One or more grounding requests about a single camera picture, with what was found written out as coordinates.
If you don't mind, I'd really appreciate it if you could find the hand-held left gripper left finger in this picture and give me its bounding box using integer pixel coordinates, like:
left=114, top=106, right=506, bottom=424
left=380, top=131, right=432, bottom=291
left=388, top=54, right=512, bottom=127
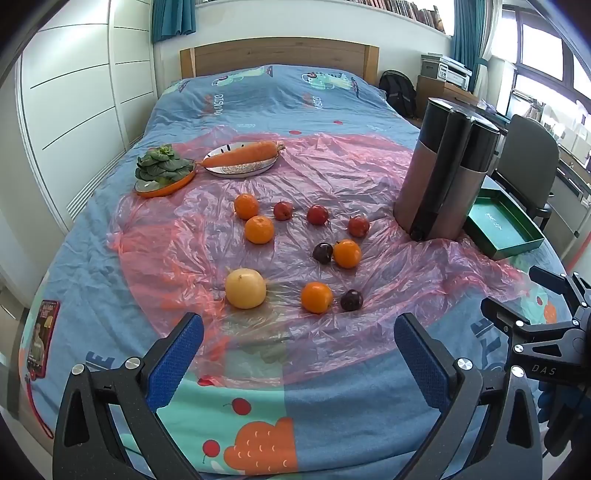
left=53, top=313, right=206, bottom=480

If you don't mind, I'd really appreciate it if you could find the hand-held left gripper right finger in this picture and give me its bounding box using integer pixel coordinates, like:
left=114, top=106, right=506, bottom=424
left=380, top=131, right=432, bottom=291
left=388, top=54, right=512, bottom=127
left=394, top=313, right=543, bottom=480

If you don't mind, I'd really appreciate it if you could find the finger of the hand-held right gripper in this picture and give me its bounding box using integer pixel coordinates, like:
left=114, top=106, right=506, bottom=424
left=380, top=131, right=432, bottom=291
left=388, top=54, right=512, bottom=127
left=480, top=298, right=578, bottom=344
left=529, top=265, right=591, bottom=324

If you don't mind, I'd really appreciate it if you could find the green tray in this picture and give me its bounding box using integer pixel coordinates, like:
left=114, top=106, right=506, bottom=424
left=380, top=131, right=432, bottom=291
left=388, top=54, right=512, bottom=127
left=463, top=187, right=546, bottom=261

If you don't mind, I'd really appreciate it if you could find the yellow round pear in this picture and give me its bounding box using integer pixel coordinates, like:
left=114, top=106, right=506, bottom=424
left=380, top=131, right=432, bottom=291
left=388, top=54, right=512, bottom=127
left=225, top=268, right=267, bottom=309

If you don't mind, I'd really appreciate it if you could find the orange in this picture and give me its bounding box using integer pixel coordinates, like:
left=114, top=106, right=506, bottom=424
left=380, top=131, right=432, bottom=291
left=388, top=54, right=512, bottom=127
left=301, top=282, right=334, bottom=315
left=234, top=193, right=260, bottom=220
left=332, top=239, right=362, bottom=269
left=244, top=215, right=275, bottom=245

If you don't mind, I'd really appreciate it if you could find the person's right hand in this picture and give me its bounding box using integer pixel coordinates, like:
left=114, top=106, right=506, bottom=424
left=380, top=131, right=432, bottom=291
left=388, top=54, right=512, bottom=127
left=538, top=385, right=561, bottom=435

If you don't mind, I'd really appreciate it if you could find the grey chair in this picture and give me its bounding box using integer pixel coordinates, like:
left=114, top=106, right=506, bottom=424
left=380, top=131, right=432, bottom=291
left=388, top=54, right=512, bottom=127
left=489, top=114, right=560, bottom=232

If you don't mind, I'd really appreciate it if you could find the red printed booklet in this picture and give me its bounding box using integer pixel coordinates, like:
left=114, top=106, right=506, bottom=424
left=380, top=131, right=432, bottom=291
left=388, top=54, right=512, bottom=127
left=25, top=300, right=62, bottom=381

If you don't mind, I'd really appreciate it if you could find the black and silver kettle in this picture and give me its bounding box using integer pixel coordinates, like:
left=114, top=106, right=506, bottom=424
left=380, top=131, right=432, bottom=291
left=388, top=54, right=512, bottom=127
left=393, top=97, right=502, bottom=242

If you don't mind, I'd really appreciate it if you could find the orange dish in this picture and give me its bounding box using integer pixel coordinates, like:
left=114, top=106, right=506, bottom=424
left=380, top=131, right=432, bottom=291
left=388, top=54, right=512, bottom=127
left=134, top=159, right=206, bottom=199

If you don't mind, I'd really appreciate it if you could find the green leafy vegetable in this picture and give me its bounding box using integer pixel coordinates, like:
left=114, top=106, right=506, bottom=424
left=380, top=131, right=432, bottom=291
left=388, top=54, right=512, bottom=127
left=135, top=144, right=195, bottom=189

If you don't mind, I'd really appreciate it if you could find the white patterned plate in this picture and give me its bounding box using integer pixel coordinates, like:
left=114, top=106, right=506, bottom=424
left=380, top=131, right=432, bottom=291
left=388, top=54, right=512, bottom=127
left=203, top=144, right=280, bottom=178

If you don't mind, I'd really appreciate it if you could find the pink plastic sheet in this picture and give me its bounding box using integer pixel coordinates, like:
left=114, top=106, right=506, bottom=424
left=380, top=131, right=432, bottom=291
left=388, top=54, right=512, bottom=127
left=107, top=131, right=539, bottom=386

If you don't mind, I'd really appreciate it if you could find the wooden drawer cabinet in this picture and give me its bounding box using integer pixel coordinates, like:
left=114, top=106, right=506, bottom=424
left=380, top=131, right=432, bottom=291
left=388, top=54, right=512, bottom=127
left=416, top=75, right=481, bottom=118

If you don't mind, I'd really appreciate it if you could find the carrot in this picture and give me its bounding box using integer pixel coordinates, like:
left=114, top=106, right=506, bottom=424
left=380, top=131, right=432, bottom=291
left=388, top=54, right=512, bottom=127
left=202, top=141, right=286, bottom=169

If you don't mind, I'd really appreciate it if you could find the window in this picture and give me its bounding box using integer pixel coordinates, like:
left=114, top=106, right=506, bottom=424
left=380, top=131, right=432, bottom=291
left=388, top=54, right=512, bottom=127
left=503, top=0, right=591, bottom=139

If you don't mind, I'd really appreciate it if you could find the white printer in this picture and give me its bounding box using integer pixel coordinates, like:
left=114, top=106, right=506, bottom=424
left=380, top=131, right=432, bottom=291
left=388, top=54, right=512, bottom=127
left=421, top=53, right=474, bottom=90

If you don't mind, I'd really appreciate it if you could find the black backpack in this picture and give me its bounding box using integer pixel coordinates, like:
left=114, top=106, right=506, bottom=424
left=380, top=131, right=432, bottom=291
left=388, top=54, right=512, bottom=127
left=379, top=69, right=419, bottom=118

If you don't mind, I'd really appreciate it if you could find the teal curtain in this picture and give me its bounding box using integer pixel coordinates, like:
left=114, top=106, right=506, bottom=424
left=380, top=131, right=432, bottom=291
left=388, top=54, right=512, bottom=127
left=450, top=0, right=488, bottom=95
left=151, top=0, right=197, bottom=43

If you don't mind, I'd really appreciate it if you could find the white wardrobe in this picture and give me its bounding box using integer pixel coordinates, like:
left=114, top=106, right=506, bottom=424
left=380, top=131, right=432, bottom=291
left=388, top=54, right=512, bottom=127
left=18, top=0, right=158, bottom=232

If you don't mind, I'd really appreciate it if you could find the row of books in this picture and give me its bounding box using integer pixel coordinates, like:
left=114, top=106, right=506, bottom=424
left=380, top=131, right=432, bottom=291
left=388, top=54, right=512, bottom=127
left=351, top=0, right=448, bottom=33

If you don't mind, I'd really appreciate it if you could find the wooden bed headboard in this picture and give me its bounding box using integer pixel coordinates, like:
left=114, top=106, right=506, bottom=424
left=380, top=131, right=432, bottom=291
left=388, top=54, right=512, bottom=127
left=179, top=45, right=380, bottom=86

